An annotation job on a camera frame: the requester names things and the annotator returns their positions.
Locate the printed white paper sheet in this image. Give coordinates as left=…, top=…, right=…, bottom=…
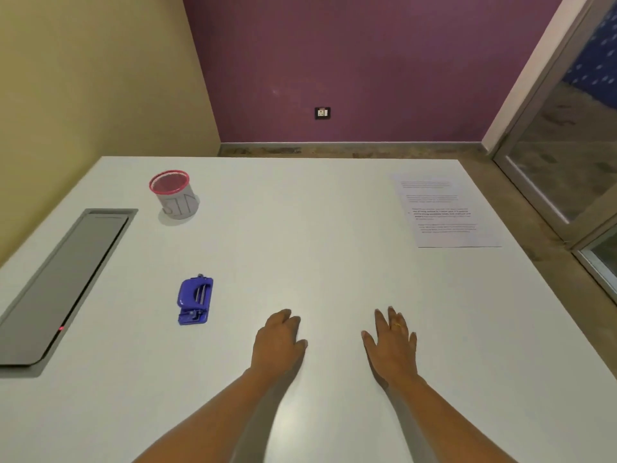
left=391, top=173, right=502, bottom=249

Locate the person's right forearm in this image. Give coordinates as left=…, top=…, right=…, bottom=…
left=386, top=373, right=520, bottom=463

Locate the person's left hand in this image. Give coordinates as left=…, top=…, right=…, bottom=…
left=250, top=309, right=309, bottom=377

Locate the person's left forearm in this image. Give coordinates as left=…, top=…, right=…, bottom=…
left=131, top=367, right=286, bottom=463

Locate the grey skirting board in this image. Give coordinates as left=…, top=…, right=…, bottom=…
left=218, top=141, right=488, bottom=158

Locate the blue hole punch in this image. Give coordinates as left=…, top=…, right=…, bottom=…
left=177, top=274, right=214, bottom=326

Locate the grey table cable flap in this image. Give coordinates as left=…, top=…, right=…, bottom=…
left=0, top=208, right=139, bottom=379

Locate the glass door with white frame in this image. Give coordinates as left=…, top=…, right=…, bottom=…
left=482, top=0, right=617, bottom=305

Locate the person's right hand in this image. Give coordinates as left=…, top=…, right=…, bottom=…
left=361, top=306, right=418, bottom=383

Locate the white cup with red rim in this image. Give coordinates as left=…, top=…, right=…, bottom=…
left=148, top=170, right=201, bottom=221

